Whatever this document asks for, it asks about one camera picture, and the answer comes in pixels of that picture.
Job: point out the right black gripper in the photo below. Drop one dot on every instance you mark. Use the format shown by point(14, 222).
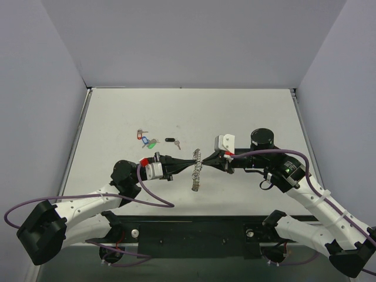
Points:
point(224, 161)

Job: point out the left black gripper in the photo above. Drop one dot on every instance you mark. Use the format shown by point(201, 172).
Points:
point(167, 167)

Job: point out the white disc wire keyring holder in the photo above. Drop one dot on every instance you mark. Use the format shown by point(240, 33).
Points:
point(197, 156)

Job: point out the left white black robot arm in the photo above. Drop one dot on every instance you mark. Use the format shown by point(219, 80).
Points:
point(50, 227)

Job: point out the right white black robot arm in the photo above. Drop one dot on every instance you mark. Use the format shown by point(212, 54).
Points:
point(347, 242)

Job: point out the black tag silver key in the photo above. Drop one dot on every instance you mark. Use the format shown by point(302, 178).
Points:
point(174, 141)

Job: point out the green key tag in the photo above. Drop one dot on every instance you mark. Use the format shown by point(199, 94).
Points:
point(152, 143)

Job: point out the blue key tag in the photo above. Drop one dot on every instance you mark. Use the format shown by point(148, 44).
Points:
point(145, 141)

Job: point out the red tag key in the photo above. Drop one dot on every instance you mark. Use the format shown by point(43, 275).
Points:
point(140, 133)

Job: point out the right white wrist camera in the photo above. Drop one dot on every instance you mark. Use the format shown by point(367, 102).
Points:
point(225, 143)

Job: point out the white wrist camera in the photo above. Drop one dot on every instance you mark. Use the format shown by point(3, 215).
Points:
point(225, 143)
point(153, 170)

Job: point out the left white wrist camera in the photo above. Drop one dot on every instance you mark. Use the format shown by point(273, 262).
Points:
point(153, 170)

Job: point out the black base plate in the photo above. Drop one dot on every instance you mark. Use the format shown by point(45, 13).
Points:
point(192, 237)

